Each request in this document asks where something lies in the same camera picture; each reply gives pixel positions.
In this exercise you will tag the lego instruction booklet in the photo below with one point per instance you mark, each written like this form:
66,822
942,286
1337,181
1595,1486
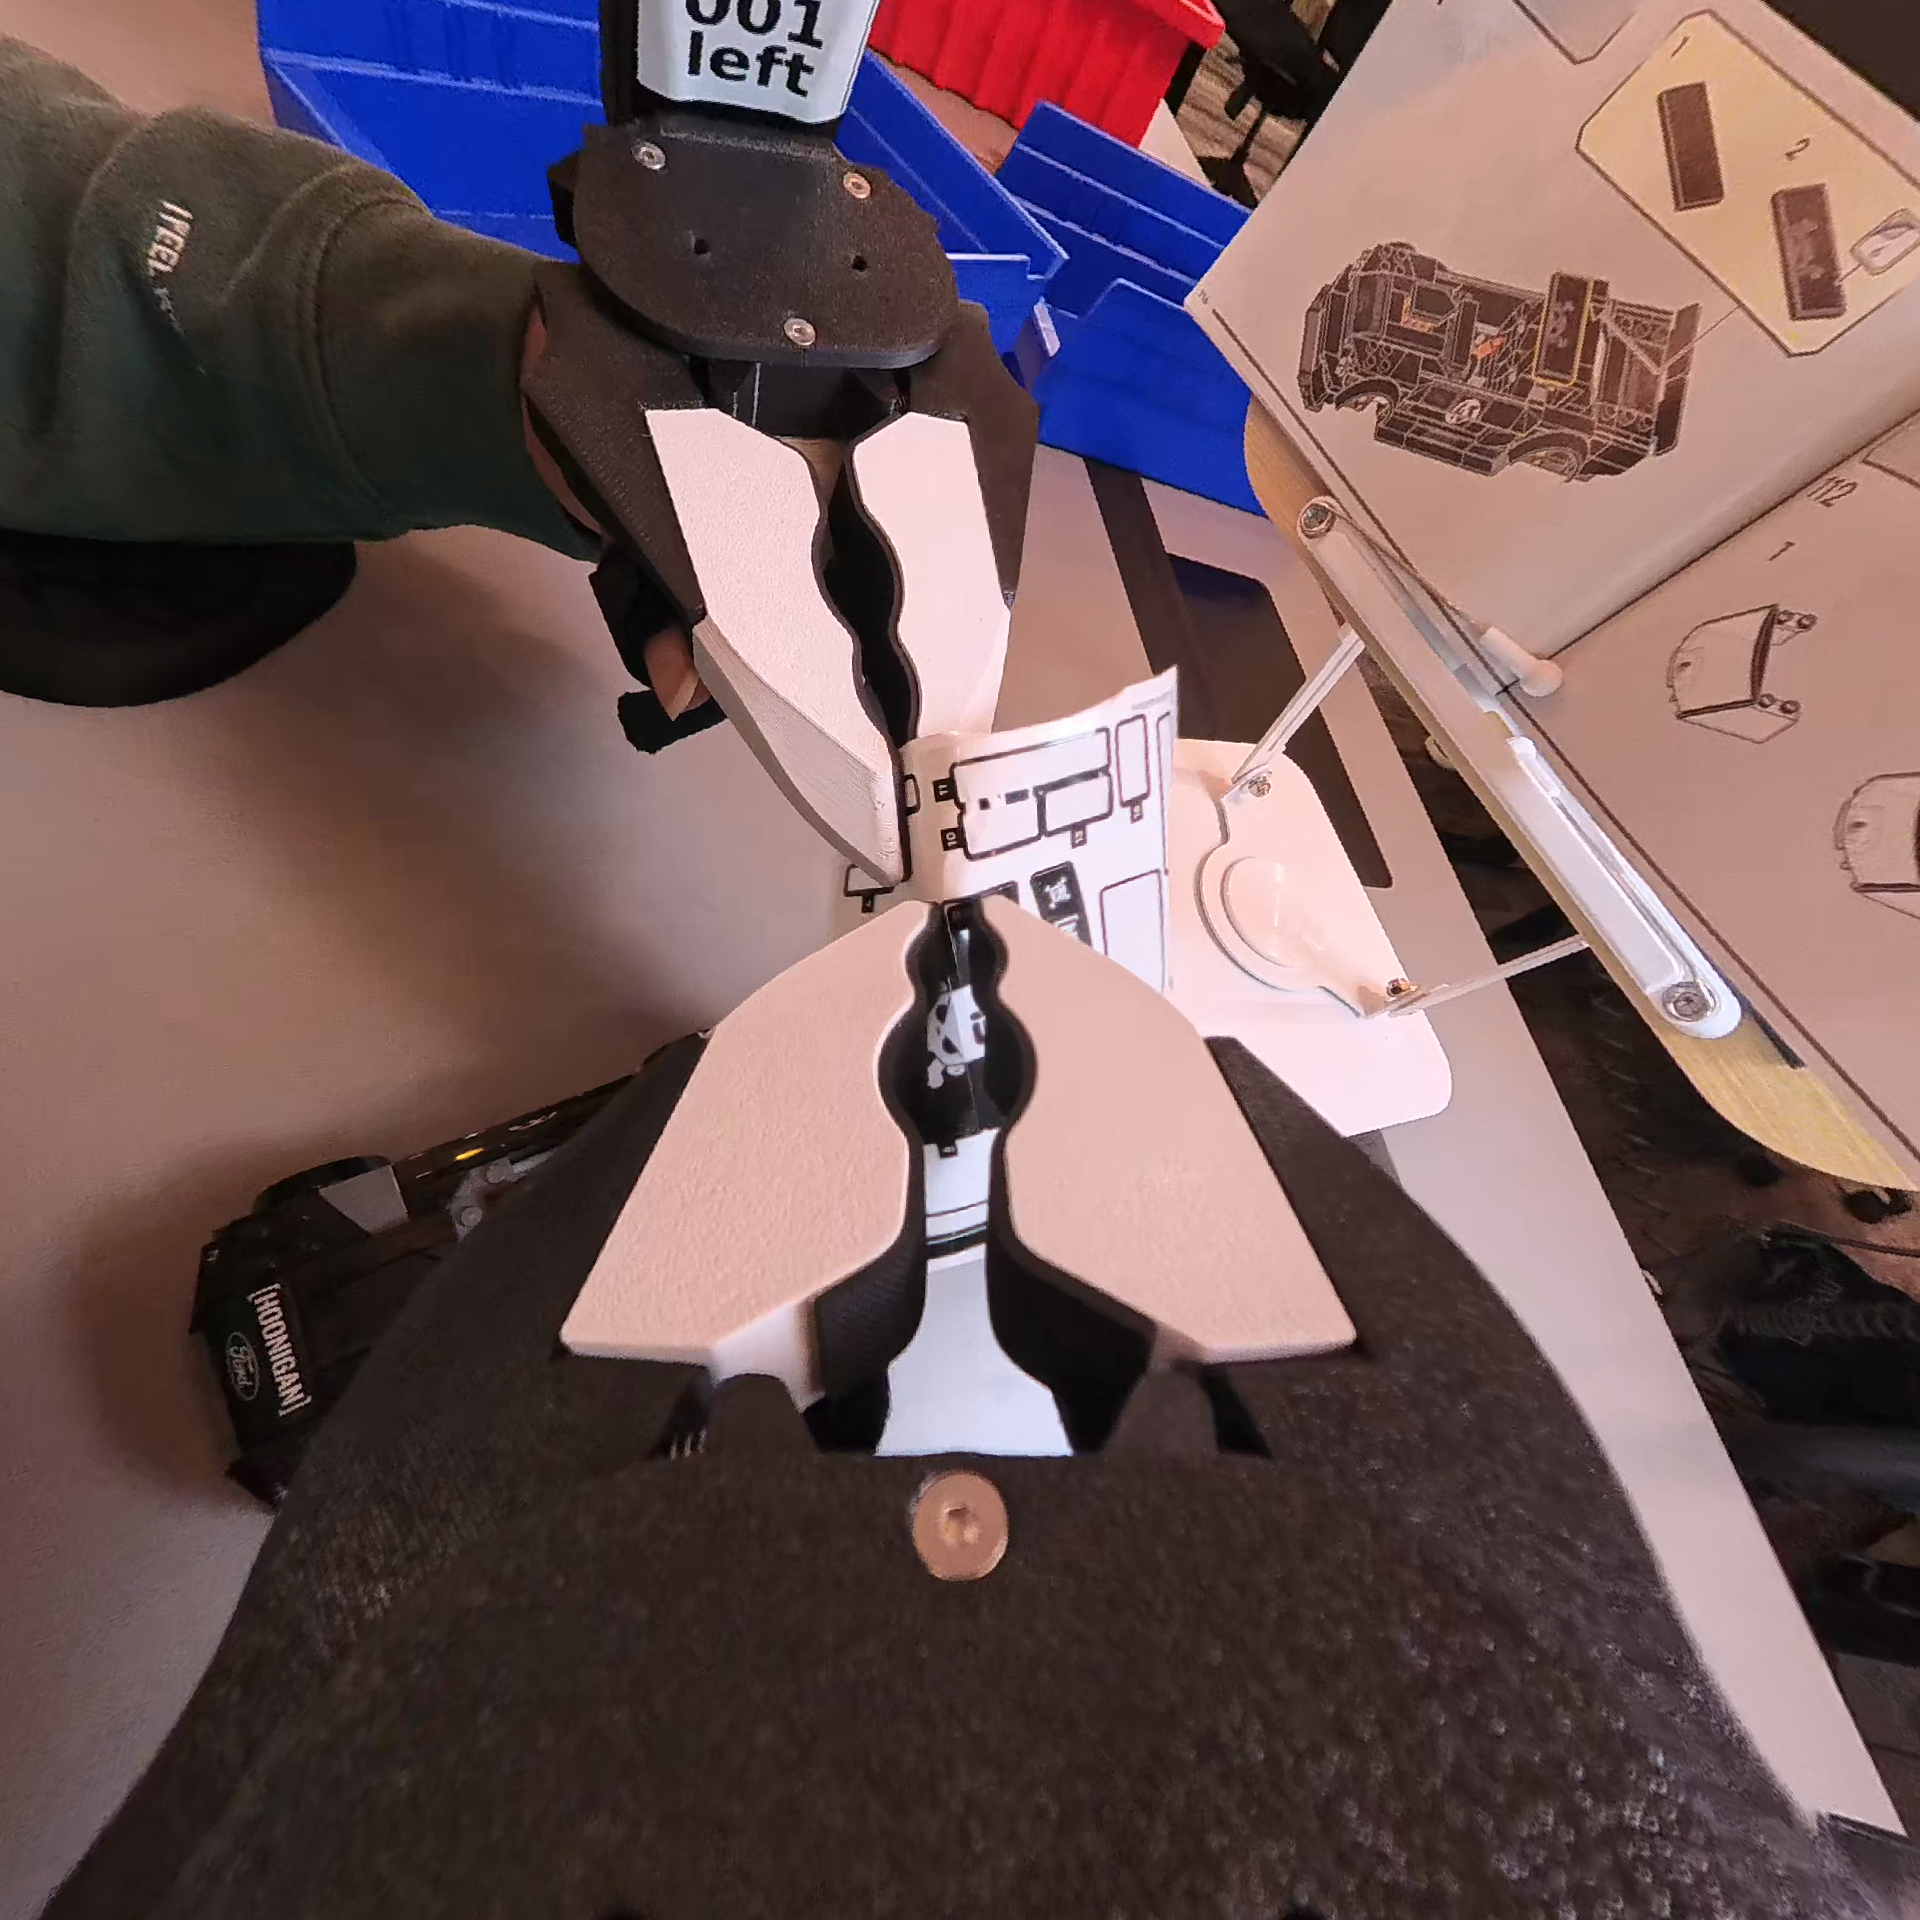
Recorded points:
1681,361

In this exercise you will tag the red storage bin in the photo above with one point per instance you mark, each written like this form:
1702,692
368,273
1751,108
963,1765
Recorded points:
1036,55

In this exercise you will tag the person's left hand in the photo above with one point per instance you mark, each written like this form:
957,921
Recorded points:
683,677

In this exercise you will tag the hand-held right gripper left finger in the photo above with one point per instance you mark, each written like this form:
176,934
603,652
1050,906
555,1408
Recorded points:
751,1187

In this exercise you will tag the person's left forearm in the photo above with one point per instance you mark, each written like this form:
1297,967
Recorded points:
241,331

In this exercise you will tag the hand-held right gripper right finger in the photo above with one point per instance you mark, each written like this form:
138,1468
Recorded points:
1187,1187

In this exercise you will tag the white booklet stand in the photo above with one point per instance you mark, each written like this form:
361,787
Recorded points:
1291,931

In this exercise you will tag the black lego car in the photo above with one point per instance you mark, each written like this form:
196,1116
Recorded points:
301,1320

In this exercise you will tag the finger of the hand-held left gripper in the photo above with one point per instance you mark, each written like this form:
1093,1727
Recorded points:
946,570
766,570

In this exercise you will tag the sticker sheet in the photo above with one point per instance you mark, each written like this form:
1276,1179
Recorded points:
1050,796

